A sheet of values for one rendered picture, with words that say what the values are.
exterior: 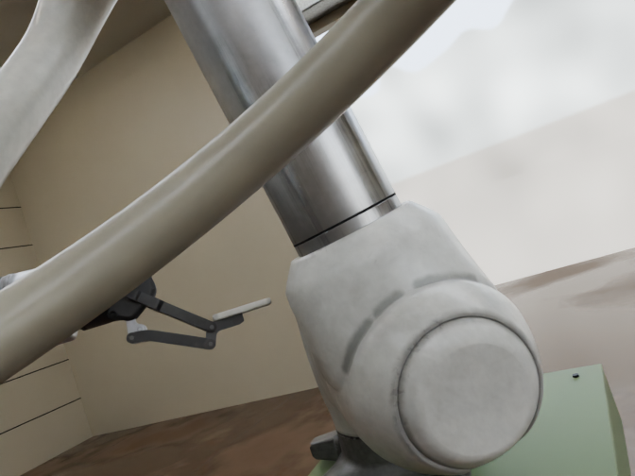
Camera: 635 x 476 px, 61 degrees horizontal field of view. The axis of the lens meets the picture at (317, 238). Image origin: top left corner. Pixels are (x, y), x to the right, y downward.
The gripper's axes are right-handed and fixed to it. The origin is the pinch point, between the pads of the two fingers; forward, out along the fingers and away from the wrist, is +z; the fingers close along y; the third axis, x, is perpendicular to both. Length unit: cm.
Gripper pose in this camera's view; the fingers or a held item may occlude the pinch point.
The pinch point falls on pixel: (244, 250)
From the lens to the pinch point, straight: 66.9
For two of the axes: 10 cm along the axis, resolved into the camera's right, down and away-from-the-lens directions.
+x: -2.1, 2.2, 9.5
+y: -3.1, -9.4, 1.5
